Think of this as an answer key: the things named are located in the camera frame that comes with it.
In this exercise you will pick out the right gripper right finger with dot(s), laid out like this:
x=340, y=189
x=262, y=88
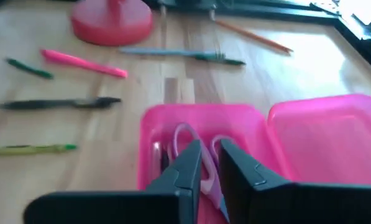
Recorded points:
x=266, y=205

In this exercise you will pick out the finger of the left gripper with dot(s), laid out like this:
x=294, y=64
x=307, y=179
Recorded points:
x=172, y=3
x=204, y=4

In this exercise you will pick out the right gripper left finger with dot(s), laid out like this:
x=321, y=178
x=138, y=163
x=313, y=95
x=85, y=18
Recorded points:
x=160, y=208

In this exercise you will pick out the grey pen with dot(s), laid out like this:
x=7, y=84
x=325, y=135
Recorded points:
x=160, y=52

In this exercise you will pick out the dark green pen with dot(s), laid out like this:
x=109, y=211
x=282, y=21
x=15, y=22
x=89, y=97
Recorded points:
x=222, y=59

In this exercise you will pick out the short orange pencil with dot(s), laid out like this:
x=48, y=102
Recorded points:
x=253, y=35

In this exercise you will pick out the pink plastic supply box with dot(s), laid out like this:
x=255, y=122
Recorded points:
x=328, y=140

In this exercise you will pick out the pink pen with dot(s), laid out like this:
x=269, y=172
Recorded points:
x=79, y=62

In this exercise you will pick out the olive pencil with green tip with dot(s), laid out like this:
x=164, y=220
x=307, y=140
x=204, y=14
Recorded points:
x=26, y=150

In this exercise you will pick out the black pen with grip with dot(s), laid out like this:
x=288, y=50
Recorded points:
x=48, y=103

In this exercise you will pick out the small green pencil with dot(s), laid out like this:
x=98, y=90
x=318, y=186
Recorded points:
x=30, y=69

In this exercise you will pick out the red desk lamp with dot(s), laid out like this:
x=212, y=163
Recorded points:
x=110, y=28

